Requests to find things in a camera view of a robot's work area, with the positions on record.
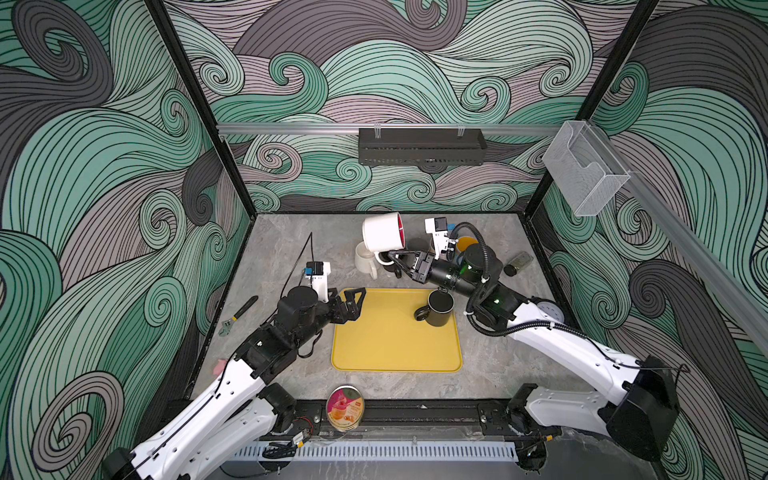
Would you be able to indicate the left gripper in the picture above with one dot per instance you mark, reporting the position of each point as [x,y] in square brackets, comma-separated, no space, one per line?
[352,311]

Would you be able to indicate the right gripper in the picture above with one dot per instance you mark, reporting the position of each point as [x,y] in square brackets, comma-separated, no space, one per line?
[421,271]

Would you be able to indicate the blue butterfly mug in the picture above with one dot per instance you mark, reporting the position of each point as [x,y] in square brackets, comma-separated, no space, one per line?
[464,242]

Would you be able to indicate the white ribbed-base mug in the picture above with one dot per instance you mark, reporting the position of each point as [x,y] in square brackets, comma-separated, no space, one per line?
[365,261]

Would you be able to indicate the white ceramic mug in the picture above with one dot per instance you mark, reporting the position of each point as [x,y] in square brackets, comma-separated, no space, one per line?
[383,233]

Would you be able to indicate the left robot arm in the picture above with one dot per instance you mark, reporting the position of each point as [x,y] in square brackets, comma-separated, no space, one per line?
[244,403]

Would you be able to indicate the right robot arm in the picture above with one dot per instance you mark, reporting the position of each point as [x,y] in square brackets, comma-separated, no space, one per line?
[633,402]

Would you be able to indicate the black ceramic mug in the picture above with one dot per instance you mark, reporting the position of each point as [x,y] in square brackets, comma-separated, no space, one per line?
[438,309]

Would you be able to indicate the glass jar black lid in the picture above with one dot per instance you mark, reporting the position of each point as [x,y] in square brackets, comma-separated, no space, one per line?
[517,263]

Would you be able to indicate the black alarm clock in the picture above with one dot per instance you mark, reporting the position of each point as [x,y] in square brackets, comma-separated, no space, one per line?
[552,310]

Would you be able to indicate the yellow plastic tray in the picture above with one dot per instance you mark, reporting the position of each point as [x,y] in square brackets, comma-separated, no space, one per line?
[387,338]

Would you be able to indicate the round colourful tin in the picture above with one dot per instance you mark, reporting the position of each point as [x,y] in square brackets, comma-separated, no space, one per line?
[345,408]

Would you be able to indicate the black handled tool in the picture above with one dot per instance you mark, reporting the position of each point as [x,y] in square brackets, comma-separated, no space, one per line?
[227,324]

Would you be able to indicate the clear plastic wall bin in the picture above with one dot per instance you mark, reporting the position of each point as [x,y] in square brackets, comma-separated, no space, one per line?
[585,167]

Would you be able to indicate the white slotted cable duct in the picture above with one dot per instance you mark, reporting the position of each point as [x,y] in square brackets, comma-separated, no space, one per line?
[361,451]

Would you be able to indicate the black wall shelf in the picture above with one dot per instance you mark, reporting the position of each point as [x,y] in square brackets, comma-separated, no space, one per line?
[421,147]

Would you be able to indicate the aluminium wall rail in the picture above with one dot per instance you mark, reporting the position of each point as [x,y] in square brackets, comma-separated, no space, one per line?
[333,128]

